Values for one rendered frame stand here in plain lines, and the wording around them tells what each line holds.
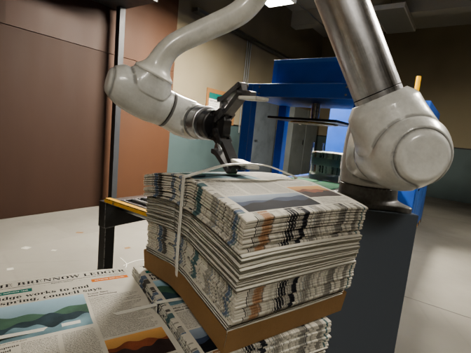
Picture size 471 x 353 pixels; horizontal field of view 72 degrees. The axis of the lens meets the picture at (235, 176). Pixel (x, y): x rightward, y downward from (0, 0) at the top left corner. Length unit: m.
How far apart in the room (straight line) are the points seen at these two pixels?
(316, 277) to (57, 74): 4.05
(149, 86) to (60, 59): 3.60
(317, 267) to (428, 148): 0.30
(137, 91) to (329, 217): 0.53
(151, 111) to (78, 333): 0.51
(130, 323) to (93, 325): 0.06
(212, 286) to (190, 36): 0.60
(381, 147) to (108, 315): 0.59
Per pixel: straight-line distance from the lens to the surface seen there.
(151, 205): 0.76
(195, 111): 0.85
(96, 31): 4.70
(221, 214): 0.49
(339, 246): 0.62
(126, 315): 0.65
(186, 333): 0.60
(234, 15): 0.93
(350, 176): 0.94
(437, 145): 0.70
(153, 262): 0.76
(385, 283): 0.99
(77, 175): 4.55
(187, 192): 0.59
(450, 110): 9.72
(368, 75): 0.75
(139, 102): 0.85
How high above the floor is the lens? 1.17
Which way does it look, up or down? 8 degrees down
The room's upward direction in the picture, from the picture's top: 6 degrees clockwise
